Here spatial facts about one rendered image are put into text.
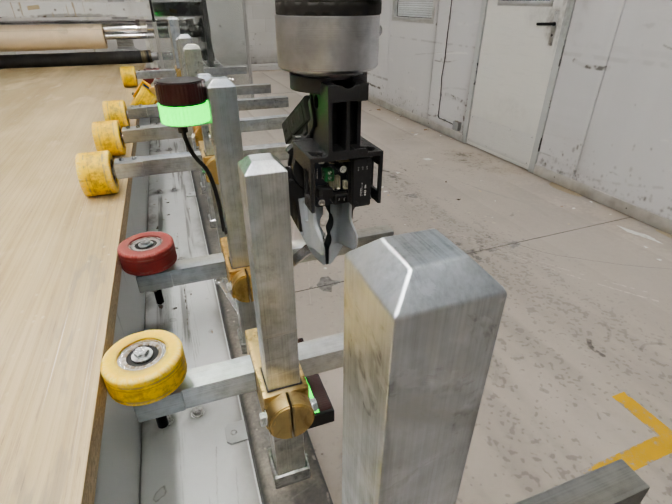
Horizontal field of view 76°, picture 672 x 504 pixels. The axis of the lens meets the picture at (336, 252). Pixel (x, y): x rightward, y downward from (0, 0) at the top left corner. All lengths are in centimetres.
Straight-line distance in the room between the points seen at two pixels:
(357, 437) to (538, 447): 147
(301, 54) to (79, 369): 37
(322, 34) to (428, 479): 31
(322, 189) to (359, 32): 13
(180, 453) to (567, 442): 125
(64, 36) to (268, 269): 262
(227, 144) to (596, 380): 164
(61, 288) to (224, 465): 34
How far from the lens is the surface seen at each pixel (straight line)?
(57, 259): 74
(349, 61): 38
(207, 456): 76
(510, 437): 162
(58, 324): 60
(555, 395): 181
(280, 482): 60
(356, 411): 16
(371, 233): 78
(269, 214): 36
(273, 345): 44
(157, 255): 68
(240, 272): 67
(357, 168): 40
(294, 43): 39
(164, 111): 58
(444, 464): 17
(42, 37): 295
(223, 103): 59
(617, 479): 51
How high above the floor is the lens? 122
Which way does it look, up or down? 30 degrees down
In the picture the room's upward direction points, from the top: straight up
